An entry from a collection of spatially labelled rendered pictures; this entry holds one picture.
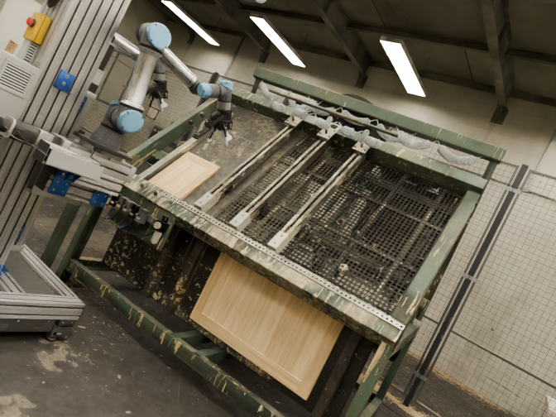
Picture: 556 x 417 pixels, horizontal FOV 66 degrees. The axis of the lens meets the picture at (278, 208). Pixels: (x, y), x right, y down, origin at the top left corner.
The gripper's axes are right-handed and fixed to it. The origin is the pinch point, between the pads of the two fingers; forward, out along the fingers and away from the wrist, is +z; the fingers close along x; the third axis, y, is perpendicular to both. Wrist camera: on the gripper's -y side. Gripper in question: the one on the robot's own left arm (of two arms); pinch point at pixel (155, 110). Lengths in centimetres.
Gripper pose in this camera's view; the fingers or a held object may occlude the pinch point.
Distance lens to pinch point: 306.9
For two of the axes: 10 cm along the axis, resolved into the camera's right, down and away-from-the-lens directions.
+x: -7.3, -3.7, 5.7
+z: -1.5, 9.0, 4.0
